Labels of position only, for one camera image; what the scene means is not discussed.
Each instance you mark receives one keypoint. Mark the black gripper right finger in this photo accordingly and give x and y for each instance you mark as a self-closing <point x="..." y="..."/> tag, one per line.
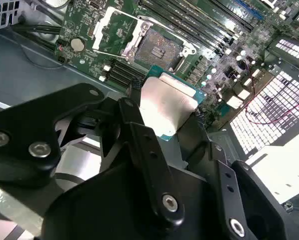
<point x="225" y="187"/>

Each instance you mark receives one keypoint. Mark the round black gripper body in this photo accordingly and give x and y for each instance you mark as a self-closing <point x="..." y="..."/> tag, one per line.
<point x="102" y="205"/>

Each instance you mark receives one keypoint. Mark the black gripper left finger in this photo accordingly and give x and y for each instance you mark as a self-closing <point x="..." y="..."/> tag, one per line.
<point x="27" y="125"/>

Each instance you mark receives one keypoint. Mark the silver-topped CPU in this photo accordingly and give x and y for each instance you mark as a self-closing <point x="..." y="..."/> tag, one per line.
<point x="164" y="105"/>

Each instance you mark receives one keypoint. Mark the metal socket cover frame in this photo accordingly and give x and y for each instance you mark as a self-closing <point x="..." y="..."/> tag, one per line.
<point x="100" y="27"/>

